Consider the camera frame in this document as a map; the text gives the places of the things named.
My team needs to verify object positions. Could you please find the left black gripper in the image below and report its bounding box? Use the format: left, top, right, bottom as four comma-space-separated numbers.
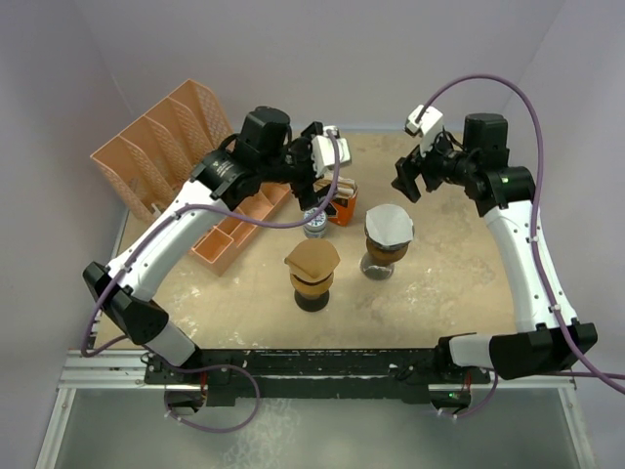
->
259, 124, 337, 208

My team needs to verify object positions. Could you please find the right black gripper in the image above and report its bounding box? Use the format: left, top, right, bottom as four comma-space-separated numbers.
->
393, 127, 478, 202

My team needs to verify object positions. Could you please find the white paper coffee filter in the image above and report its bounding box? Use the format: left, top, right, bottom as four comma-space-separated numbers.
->
364, 204, 414, 248

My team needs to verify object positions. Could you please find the brown paper coffee filter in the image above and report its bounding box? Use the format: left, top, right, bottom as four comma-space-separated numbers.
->
284, 238, 340, 283

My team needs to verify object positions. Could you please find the dark wooden dripper ring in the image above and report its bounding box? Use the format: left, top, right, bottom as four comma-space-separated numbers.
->
365, 241, 409, 265

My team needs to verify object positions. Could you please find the light wooden dripper ring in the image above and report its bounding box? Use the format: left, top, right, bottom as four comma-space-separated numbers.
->
289, 273, 336, 297

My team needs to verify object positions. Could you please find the clear glass carafe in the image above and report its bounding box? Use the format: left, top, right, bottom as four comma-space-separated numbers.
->
359, 254, 395, 281

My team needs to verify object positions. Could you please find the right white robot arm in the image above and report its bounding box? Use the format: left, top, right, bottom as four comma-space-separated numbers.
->
392, 107, 598, 382

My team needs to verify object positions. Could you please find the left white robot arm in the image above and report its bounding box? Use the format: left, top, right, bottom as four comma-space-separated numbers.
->
83, 107, 323, 383

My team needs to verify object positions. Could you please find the orange coffee filter box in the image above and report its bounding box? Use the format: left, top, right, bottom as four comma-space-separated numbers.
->
313, 175, 358, 227

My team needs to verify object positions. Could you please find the small blue white jar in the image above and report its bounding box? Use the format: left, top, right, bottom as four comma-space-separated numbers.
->
303, 211, 328, 238

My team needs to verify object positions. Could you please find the pink plastic desk organizer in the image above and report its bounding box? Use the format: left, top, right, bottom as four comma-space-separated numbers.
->
90, 79, 291, 276

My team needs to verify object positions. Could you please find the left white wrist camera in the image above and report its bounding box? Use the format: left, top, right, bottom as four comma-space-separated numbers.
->
312, 126, 352, 178

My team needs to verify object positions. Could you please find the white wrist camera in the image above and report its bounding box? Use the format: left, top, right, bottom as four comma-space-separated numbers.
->
404, 105, 443, 157
312, 126, 352, 178

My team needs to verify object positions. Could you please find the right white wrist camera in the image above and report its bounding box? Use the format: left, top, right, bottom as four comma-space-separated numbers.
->
404, 105, 443, 157

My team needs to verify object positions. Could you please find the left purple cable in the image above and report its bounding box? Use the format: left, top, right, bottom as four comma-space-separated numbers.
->
80, 127, 343, 432

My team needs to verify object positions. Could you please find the purple cable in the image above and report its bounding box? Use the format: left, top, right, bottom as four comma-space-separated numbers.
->
80, 127, 343, 432
414, 73, 625, 421

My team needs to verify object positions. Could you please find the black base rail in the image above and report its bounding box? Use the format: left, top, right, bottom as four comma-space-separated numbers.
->
142, 348, 490, 407

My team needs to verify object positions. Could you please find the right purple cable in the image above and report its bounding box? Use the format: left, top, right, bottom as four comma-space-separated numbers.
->
414, 73, 625, 421

